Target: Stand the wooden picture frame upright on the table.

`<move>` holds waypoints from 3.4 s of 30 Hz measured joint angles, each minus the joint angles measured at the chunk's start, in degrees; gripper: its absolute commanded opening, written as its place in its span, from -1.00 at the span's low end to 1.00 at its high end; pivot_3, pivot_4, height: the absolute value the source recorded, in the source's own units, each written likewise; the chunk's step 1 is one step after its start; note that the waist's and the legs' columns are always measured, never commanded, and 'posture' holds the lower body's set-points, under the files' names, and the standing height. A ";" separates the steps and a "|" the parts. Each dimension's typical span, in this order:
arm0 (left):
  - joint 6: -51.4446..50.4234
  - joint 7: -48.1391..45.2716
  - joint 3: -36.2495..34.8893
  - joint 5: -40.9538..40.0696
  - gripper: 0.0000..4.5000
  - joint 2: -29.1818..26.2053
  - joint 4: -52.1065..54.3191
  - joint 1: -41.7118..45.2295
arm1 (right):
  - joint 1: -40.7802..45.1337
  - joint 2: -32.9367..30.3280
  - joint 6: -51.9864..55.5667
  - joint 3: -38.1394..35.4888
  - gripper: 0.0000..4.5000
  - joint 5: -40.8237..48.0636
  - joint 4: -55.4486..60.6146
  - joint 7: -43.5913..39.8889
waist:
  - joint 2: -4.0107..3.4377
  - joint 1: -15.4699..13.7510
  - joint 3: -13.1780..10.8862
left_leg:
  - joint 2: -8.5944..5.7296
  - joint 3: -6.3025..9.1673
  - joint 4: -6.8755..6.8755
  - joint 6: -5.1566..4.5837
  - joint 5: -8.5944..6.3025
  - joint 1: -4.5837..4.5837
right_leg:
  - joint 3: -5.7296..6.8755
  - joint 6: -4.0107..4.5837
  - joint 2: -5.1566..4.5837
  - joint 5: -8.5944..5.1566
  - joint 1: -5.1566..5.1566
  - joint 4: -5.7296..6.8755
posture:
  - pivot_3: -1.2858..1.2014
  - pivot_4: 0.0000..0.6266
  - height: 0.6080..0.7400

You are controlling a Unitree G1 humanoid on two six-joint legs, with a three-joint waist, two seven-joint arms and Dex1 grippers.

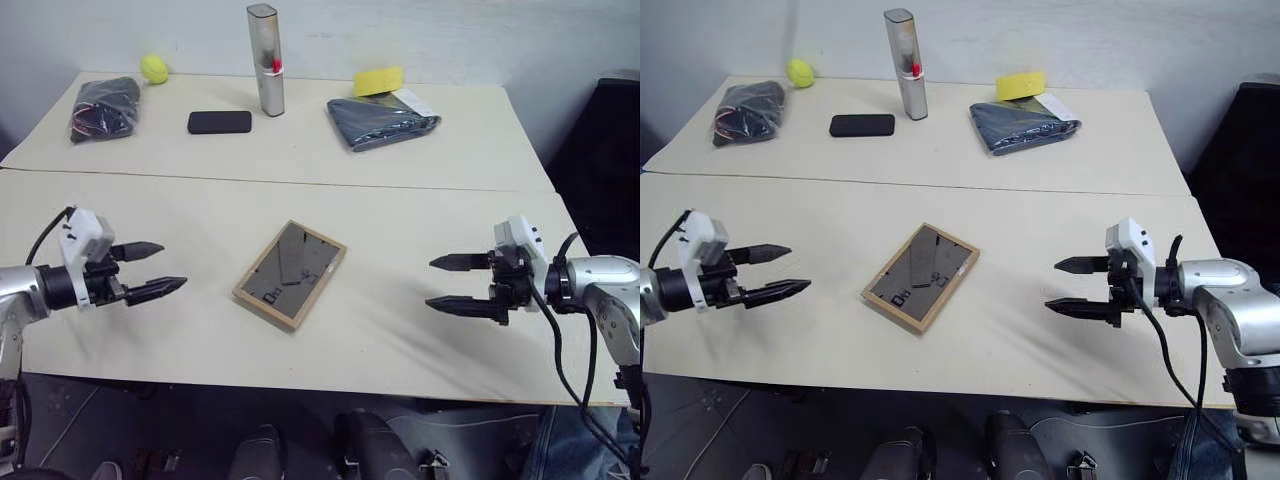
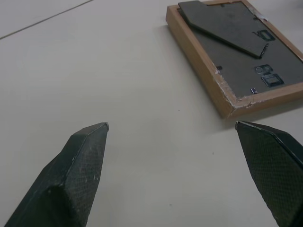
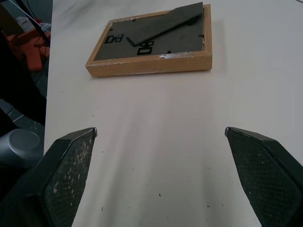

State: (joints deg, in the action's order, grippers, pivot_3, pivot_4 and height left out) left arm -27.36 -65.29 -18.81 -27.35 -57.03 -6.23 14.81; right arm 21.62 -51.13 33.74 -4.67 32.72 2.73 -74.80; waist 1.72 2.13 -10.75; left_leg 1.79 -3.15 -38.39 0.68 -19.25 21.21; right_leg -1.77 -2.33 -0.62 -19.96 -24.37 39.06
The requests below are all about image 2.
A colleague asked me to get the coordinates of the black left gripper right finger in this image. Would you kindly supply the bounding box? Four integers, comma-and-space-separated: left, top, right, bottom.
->
234, 121, 303, 227

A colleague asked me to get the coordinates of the wooden picture frame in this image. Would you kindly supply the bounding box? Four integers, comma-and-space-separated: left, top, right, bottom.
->
166, 0, 303, 120

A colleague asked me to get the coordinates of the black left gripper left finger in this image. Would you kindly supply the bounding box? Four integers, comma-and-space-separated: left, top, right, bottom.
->
4, 122, 109, 227

